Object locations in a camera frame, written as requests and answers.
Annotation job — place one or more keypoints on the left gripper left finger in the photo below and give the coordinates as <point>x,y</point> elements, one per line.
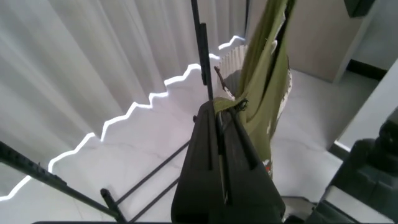
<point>199,174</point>

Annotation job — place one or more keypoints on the white laundry basket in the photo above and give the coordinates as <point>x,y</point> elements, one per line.
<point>231,62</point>

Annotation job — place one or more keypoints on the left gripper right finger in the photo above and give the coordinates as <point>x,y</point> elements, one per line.
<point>248,186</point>

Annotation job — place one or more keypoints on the white curtain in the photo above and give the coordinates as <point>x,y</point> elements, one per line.
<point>93,62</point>

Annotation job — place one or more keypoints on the green t-shirt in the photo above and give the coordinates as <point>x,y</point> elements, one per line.
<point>258,68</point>

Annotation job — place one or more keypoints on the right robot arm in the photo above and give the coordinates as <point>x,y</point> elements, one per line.
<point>359,7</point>

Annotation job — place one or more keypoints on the black clothes rack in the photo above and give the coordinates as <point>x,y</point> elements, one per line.
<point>203,56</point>

